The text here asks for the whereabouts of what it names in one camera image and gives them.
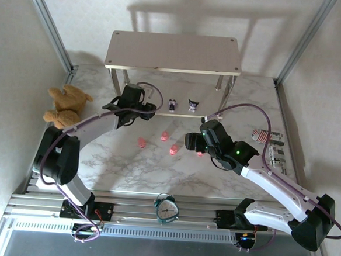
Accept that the two-tier wooden shelf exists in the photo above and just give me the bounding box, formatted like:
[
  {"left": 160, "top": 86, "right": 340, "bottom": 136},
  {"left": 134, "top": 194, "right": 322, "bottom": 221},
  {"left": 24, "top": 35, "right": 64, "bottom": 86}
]
[{"left": 100, "top": 29, "right": 244, "bottom": 126}]

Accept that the green alarm clock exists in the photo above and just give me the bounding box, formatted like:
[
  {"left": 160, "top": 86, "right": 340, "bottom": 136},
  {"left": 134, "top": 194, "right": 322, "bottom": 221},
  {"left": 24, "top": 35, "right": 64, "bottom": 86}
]
[{"left": 151, "top": 192, "right": 182, "bottom": 226}]

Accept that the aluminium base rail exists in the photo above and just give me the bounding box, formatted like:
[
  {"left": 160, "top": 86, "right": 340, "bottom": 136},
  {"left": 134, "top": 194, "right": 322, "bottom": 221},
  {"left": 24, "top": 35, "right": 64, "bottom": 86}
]
[{"left": 3, "top": 183, "right": 326, "bottom": 241}]

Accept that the brown teddy bear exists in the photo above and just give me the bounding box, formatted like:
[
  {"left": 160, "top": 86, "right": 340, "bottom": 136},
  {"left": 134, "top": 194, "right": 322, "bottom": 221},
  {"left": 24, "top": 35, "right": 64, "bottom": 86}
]
[{"left": 42, "top": 83, "right": 94, "bottom": 132}]

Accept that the black hooded toy figure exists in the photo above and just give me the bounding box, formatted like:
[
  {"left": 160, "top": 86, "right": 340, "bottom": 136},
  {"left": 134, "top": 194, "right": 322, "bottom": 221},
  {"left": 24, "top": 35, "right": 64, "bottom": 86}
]
[{"left": 187, "top": 98, "right": 200, "bottom": 113}]

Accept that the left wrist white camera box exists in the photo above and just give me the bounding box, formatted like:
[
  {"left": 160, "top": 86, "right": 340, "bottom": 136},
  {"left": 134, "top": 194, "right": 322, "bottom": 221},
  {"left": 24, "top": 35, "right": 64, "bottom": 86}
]
[{"left": 141, "top": 86, "right": 157, "bottom": 107}]

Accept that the aluminium frame post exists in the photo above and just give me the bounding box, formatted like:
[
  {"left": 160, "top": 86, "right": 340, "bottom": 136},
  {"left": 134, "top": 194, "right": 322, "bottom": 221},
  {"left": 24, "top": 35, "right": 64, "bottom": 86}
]
[
  {"left": 15, "top": 0, "right": 83, "bottom": 75},
  {"left": 272, "top": 0, "right": 340, "bottom": 90}
]

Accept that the slotted grey cable duct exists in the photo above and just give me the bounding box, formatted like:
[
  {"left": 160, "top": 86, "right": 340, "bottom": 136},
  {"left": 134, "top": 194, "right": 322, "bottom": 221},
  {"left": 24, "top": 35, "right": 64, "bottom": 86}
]
[{"left": 11, "top": 216, "right": 239, "bottom": 246}]

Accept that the red striped small package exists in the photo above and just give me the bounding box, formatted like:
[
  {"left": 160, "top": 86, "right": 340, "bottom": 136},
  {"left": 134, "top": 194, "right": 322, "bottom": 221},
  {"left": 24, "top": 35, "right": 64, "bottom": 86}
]
[{"left": 251, "top": 128, "right": 274, "bottom": 145}]

